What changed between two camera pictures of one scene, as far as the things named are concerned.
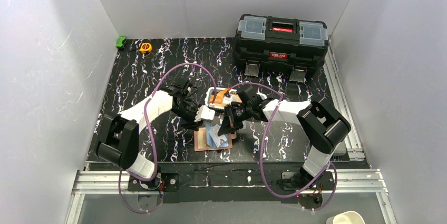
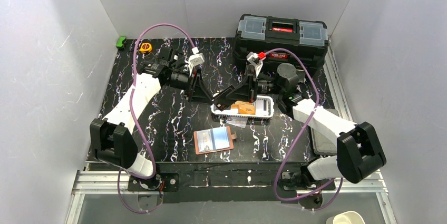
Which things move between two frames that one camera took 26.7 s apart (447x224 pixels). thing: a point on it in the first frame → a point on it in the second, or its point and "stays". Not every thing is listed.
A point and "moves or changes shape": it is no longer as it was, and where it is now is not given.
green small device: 120,42 stays
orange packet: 219,98 moves or changes shape
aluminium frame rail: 357,179 stays
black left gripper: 190,111 → 192,84
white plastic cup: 350,217 stays
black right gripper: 231,116 → 251,85
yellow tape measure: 146,47 stays
